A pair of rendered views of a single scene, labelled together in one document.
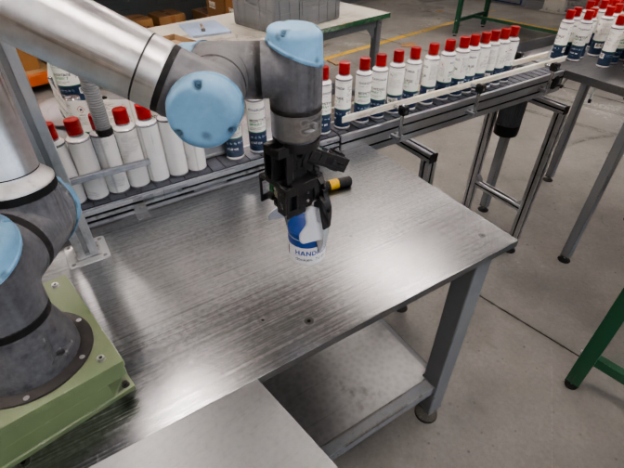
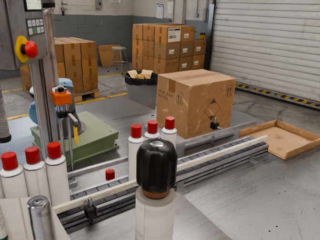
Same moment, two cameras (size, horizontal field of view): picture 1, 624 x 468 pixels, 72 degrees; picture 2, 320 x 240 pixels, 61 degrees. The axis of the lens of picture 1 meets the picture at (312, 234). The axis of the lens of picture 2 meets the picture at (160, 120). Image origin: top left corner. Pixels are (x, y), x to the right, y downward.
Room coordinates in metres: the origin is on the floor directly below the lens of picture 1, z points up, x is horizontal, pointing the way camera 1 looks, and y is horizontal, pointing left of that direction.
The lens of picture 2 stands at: (1.51, 0.83, 1.42)
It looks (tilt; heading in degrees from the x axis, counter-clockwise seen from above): 23 degrees down; 178
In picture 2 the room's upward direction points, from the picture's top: 2 degrees clockwise
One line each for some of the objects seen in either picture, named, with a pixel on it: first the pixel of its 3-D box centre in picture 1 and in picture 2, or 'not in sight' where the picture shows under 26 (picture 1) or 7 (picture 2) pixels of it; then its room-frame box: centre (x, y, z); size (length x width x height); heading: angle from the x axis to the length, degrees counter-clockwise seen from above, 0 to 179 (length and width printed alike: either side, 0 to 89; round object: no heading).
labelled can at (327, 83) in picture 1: (322, 100); not in sight; (1.27, -0.03, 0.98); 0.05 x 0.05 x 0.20
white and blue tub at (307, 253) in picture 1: (306, 239); not in sight; (0.61, 0.01, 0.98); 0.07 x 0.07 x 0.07
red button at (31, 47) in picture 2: not in sight; (29, 49); (0.89, 0.56, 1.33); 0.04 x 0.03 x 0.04; 177
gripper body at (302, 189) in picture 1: (293, 172); not in sight; (0.60, 0.03, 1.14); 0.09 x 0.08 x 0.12; 132
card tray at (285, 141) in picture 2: not in sight; (280, 137); (0.32, 1.47, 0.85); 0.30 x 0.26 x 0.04; 122
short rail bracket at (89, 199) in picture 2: not in sight; (91, 215); (0.92, 0.68, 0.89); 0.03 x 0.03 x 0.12; 32
